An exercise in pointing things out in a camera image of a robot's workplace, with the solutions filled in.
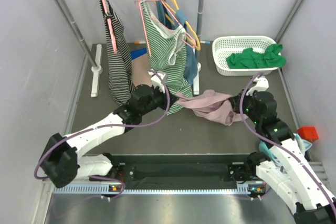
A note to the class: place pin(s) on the white slotted cable duct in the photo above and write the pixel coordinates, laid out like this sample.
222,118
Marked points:
107,189

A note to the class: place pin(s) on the pink tank top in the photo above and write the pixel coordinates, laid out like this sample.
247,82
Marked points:
211,105

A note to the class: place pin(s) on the white plastic basket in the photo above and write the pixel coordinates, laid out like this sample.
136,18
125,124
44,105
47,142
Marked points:
223,47

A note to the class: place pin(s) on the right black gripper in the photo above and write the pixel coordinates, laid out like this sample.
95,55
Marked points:
235,101

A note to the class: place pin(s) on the brown cardboard sheet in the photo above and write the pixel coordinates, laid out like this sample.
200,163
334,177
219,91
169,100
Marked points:
140,71

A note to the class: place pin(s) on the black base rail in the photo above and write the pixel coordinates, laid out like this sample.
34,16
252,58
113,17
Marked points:
183,171

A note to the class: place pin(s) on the yellow hanger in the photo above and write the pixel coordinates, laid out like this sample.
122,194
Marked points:
169,2

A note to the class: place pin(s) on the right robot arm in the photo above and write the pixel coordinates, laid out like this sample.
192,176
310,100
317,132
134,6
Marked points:
285,169

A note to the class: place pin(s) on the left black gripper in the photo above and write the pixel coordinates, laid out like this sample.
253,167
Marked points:
164,97

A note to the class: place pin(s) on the blue tank top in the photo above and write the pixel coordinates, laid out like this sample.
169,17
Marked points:
191,69

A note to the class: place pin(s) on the green white striped tank top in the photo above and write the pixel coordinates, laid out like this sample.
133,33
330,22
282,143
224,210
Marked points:
167,51

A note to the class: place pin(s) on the pink hanger under green top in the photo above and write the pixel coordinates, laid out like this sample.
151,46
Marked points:
193,42

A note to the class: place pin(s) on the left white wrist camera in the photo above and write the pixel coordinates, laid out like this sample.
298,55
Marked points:
158,79

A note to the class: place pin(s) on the blue flat object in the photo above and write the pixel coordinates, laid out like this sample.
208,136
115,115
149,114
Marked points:
138,53

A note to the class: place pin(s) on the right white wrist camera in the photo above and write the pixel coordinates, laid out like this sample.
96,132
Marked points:
260,84

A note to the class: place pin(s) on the black white striped tank top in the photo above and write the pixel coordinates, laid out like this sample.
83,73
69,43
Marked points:
119,65

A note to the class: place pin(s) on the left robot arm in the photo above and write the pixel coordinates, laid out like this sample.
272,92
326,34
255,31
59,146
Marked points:
65,158

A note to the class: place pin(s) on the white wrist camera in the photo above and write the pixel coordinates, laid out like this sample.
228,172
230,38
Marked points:
158,79
260,84

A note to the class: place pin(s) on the red cube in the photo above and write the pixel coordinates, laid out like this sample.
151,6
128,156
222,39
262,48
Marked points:
308,133

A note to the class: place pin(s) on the pink hanger under black top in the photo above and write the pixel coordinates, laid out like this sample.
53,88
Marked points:
110,28

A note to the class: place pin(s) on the green garment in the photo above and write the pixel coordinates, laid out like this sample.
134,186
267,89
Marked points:
249,59

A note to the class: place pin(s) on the empty pink hanger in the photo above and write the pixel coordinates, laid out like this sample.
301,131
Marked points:
144,28

